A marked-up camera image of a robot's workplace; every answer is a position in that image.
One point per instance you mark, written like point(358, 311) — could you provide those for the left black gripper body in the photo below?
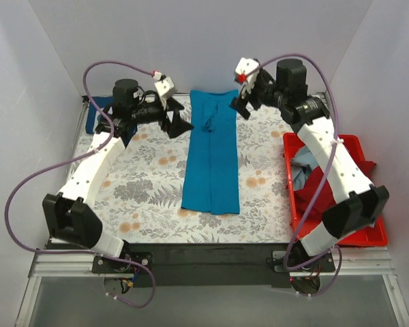
point(168, 114)

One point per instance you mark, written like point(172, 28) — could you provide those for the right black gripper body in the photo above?
point(249, 97)

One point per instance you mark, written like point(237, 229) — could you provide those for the teal blue t-shirt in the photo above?
point(211, 182)

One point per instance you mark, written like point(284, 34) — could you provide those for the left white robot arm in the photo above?
point(69, 213)

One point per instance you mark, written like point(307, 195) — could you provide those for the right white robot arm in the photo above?
point(358, 202)

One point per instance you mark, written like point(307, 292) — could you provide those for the folded navy printed t-shirt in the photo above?
point(93, 116)

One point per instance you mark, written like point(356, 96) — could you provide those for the light blue t-shirt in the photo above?
point(302, 165)

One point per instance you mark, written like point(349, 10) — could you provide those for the dark red t-shirt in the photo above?
point(325, 200)

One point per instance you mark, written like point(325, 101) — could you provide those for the red plastic bin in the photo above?
point(374, 236)

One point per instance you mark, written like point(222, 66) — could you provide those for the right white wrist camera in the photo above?
point(246, 73)

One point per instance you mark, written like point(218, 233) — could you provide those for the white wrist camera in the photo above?
point(246, 73)
point(165, 88)

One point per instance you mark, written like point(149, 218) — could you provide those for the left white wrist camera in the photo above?
point(165, 88)

